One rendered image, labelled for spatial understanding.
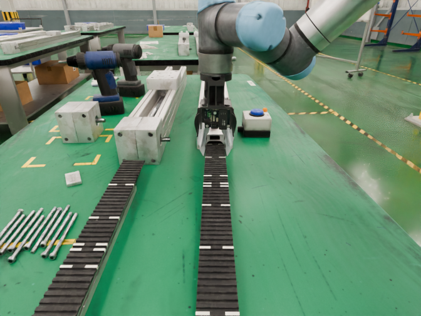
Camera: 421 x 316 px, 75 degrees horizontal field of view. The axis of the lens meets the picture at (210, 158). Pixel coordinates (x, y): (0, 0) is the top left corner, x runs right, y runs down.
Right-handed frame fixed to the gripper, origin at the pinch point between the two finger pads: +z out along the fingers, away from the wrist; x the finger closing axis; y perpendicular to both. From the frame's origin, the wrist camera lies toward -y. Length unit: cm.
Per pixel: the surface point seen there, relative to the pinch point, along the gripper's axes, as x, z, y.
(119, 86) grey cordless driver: -42, -3, -57
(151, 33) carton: -88, -4, -373
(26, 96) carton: -205, 51, -234
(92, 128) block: -35.4, -2.4, -9.3
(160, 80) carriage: -19.4, -10.0, -36.2
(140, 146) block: -18.1, -3.3, 4.7
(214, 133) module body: -0.2, -2.6, -4.7
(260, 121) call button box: 13.4, -3.1, -12.4
